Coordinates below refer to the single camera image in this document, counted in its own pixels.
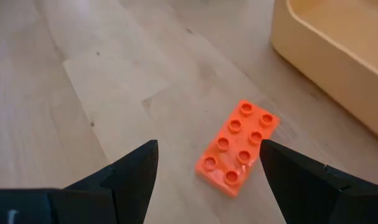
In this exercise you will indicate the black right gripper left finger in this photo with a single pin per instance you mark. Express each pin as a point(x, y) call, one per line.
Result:
point(123, 186)

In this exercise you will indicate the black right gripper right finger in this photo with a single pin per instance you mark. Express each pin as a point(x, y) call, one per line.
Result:
point(307, 189)

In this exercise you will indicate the orange building block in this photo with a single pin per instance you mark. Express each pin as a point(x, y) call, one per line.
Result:
point(235, 146)

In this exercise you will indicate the yellow-orange plastic bin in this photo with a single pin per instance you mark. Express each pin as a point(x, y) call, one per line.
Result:
point(332, 62)

